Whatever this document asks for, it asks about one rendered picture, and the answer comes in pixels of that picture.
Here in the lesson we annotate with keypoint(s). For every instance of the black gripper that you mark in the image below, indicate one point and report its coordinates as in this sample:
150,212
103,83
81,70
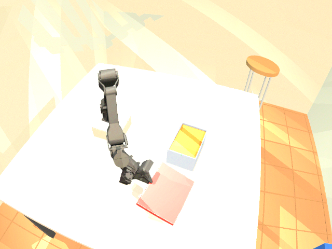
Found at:
142,172

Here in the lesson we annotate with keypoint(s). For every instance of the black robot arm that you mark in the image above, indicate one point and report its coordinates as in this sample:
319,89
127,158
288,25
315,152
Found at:
115,137

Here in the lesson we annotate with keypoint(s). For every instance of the red translucent box lid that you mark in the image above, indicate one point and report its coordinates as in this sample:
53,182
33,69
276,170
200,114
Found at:
166,196

